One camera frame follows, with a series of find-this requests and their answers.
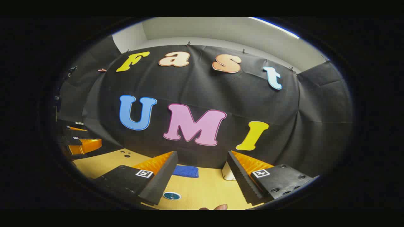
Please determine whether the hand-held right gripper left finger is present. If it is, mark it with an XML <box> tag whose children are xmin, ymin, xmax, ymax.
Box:
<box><xmin>90</xmin><ymin>151</ymin><xmax>179</xmax><ymax>207</ymax></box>

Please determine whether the white toaster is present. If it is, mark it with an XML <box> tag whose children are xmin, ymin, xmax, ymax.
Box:
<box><xmin>222</xmin><ymin>161</ymin><xmax>236</xmax><ymax>181</ymax></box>

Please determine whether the black backdrop cloth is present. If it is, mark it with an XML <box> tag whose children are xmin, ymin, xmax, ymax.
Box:
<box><xmin>55</xmin><ymin>35</ymin><xmax>354</xmax><ymax>178</ymax></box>

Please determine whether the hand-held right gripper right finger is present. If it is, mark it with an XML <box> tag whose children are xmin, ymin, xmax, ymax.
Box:
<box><xmin>227</xmin><ymin>150</ymin><xmax>319</xmax><ymax>206</ymax></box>

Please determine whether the blue folded towel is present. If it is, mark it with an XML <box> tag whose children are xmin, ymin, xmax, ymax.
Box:
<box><xmin>172</xmin><ymin>165</ymin><xmax>199</xmax><ymax>178</ymax></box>

